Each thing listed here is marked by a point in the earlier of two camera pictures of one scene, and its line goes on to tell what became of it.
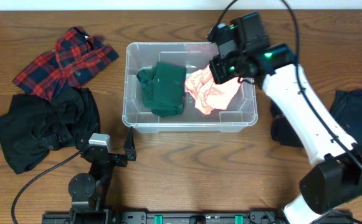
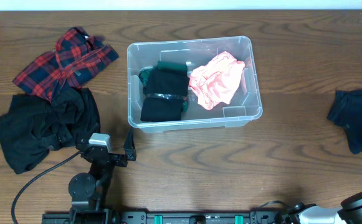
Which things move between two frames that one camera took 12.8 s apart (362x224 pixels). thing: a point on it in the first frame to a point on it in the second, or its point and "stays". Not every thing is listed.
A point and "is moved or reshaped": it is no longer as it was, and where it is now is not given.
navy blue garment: x=359 y=116 stays
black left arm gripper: x=113 y=158 stays
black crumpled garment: x=33 y=126 stays
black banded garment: x=282 y=131 to x=165 y=92
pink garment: x=207 y=94 is moved or reshaped
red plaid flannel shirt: x=77 y=57 stays
